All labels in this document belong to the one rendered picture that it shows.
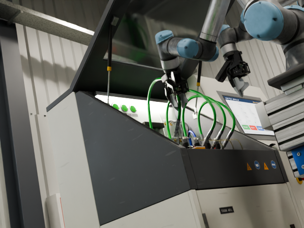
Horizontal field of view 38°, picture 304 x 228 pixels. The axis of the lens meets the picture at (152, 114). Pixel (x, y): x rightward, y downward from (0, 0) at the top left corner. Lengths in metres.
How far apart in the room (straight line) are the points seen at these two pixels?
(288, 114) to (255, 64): 7.89
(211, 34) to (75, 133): 0.84
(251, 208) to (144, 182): 0.45
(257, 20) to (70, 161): 1.20
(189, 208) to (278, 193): 0.57
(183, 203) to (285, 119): 0.48
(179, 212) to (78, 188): 0.66
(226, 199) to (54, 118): 1.05
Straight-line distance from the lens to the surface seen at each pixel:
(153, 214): 1.75
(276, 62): 9.13
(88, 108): 2.10
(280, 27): 1.44
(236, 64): 2.05
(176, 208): 1.67
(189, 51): 1.70
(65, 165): 2.25
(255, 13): 1.45
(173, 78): 1.83
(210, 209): 1.66
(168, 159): 1.68
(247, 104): 2.79
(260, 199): 1.93
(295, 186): 2.21
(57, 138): 2.32
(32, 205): 5.79
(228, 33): 2.13
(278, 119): 1.49
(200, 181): 1.66
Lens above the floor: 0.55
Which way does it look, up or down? 19 degrees up
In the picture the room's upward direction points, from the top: 14 degrees counter-clockwise
